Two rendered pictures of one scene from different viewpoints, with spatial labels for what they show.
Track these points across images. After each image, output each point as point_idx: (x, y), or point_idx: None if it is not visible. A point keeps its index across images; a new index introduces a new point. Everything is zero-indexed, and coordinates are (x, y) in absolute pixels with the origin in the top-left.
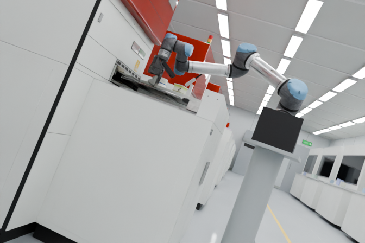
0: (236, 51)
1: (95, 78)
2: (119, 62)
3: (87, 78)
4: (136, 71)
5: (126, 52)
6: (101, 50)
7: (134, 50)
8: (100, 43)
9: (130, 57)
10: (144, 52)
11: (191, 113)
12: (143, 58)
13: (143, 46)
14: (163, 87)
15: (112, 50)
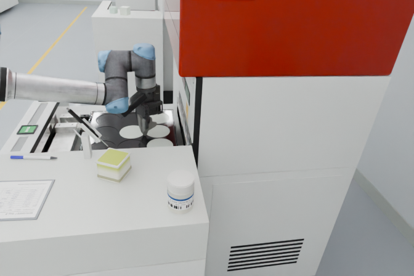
0: (0, 36)
1: (174, 103)
2: (179, 95)
3: (175, 102)
4: (187, 121)
5: (181, 84)
6: (175, 77)
7: (183, 84)
8: (175, 71)
9: (183, 93)
10: (188, 90)
11: (75, 106)
12: (188, 103)
13: (187, 79)
14: (142, 148)
15: (177, 79)
